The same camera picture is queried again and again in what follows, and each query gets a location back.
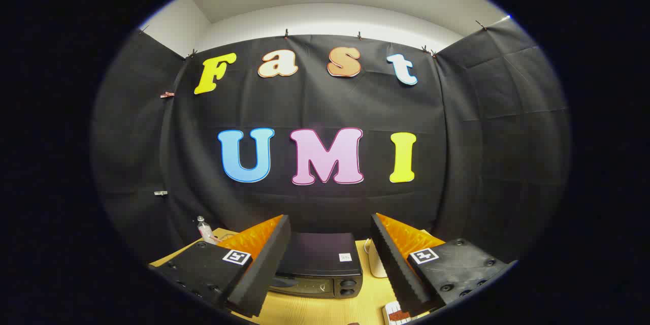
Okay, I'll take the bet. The white ribbed plate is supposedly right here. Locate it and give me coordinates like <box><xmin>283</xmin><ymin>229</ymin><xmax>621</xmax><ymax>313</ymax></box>
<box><xmin>382</xmin><ymin>301</ymin><xmax>423</xmax><ymax>325</ymax></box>

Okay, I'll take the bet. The black toaster oven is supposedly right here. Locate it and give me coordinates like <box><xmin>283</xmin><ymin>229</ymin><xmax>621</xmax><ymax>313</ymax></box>
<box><xmin>269</xmin><ymin>232</ymin><xmax>364</xmax><ymax>300</ymax></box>

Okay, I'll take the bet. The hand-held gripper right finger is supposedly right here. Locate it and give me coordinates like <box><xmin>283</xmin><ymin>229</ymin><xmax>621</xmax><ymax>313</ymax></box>
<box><xmin>370</xmin><ymin>213</ymin><xmax>518</xmax><ymax>317</ymax></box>

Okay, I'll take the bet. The white toaster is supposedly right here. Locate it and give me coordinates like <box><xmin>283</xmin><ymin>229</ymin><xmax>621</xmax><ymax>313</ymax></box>
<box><xmin>364</xmin><ymin>238</ymin><xmax>389</xmax><ymax>279</ymax></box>

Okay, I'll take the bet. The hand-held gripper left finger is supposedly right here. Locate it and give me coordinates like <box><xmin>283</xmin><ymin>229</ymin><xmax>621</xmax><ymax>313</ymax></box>
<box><xmin>148</xmin><ymin>215</ymin><xmax>292</xmax><ymax>318</ymax></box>

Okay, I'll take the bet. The black backdrop cloth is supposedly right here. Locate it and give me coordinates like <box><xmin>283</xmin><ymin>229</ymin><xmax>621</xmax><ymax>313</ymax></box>
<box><xmin>90</xmin><ymin>18</ymin><xmax>573</xmax><ymax>265</ymax></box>

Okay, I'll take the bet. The small clear bottle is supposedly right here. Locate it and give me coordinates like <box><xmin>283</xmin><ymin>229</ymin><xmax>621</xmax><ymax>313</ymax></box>
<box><xmin>197</xmin><ymin>216</ymin><xmax>217</xmax><ymax>245</ymax></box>

